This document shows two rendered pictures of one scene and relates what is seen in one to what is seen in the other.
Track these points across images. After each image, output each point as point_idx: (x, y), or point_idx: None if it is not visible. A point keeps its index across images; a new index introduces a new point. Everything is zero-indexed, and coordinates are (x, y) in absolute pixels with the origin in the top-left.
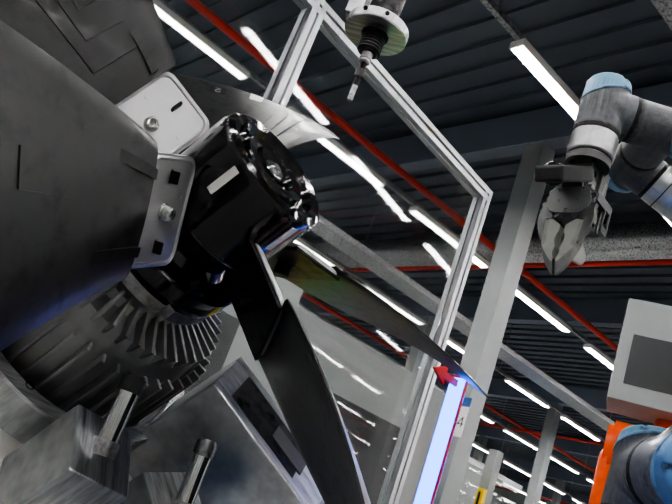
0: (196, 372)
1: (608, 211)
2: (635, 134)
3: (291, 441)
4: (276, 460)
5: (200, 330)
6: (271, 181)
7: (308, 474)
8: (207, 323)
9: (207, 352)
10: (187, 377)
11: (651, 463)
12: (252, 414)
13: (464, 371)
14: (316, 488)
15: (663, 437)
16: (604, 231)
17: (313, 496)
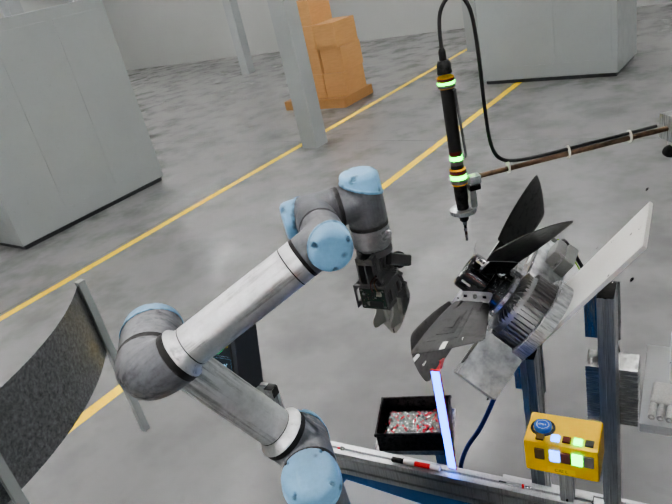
0: (496, 333)
1: (356, 287)
2: None
3: (467, 356)
4: (465, 355)
5: (493, 319)
6: (461, 272)
7: (460, 365)
8: (495, 318)
9: (491, 326)
10: (495, 333)
11: (329, 437)
12: (474, 343)
13: (419, 340)
14: (457, 369)
15: (321, 425)
16: (359, 302)
17: (456, 369)
